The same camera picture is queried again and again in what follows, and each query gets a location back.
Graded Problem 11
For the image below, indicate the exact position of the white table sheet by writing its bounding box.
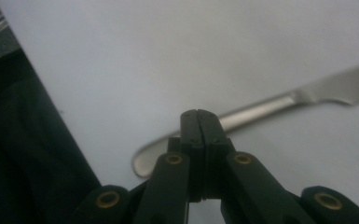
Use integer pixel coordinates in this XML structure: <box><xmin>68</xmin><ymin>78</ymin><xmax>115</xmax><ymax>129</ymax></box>
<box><xmin>0</xmin><ymin>0</ymin><xmax>359</xmax><ymax>224</ymax></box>

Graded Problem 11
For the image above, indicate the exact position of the steel table knife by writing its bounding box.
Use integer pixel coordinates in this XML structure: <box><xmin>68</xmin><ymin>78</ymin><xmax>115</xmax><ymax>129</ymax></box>
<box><xmin>131</xmin><ymin>60</ymin><xmax>359</xmax><ymax>179</ymax></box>

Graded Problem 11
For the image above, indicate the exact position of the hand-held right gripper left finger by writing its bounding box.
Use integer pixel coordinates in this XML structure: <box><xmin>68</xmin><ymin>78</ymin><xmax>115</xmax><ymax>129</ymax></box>
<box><xmin>167</xmin><ymin>108</ymin><xmax>207</xmax><ymax>203</ymax></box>

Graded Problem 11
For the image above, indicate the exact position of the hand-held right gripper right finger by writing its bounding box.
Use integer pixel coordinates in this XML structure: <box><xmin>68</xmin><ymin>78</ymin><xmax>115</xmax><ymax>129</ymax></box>
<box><xmin>197</xmin><ymin>108</ymin><xmax>236</xmax><ymax>201</ymax></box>

